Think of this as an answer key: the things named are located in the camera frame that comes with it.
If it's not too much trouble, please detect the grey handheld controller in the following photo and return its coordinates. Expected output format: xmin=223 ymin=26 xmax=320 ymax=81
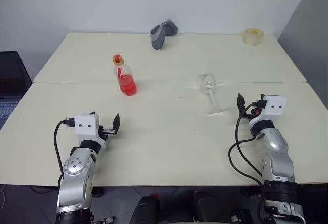
xmin=149 ymin=19 xmax=179 ymax=51

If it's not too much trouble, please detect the dark laptop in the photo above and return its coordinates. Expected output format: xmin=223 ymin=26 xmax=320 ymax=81
xmin=0 ymin=51 xmax=34 ymax=130

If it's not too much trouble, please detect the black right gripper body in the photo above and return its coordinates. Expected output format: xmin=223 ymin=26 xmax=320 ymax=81
xmin=244 ymin=100 xmax=268 ymax=120

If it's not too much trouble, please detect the clear wine glass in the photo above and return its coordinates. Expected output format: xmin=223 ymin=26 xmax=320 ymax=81
xmin=196 ymin=72 xmax=228 ymax=115

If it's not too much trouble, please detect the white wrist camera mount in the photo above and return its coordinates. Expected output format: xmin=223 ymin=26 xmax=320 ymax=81
xmin=74 ymin=113 xmax=107 ymax=150
xmin=249 ymin=95 xmax=288 ymax=128

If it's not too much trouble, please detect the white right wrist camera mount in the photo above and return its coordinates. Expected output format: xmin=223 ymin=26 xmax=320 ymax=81
xmin=249 ymin=95 xmax=288 ymax=128

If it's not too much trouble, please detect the clear tape roll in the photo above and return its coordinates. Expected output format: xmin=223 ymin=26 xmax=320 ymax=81
xmin=241 ymin=27 xmax=265 ymax=47

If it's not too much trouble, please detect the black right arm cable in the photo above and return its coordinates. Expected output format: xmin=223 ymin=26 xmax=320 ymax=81
xmin=228 ymin=103 xmax=268 ymax=187

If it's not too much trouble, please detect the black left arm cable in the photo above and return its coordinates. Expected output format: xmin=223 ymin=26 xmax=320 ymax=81
xmin=53 ymin=117 xmax=75 ymax=193

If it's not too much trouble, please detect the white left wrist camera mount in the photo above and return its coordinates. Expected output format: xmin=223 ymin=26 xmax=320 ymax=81
xmin=74 ymin=113 xmax=107 ymax=150

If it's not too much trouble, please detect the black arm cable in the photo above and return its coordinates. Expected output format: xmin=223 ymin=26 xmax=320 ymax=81
xmin=53 ymin=117 xmax=75 ymax=193
xmin=228 ymin=103 xmax=268 ymax=187

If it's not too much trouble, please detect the dark rounded shape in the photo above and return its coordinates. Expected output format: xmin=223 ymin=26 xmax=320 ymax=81
xmin=192 ymin=190 xmax=232 ymax=224
xmin=130 ymin=194 xmax=161 ymax=224

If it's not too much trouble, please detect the bottle with red liquid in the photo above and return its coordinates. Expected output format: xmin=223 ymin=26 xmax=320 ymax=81
xmin=112 ymin=63 xmax=138 ymax=97

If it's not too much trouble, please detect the black table leg foot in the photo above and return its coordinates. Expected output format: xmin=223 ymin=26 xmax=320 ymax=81
xmin=91 ymin=186 xmax=105 ymax=199

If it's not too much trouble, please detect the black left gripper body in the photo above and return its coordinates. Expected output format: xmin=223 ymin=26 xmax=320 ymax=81
xmin=98 ymin=125 xmax=115 ymax=141

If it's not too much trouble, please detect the yellow and red bottle cap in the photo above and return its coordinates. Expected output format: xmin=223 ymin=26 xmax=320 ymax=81
xmin=111 ymin=54 xmax=125 ymax=67

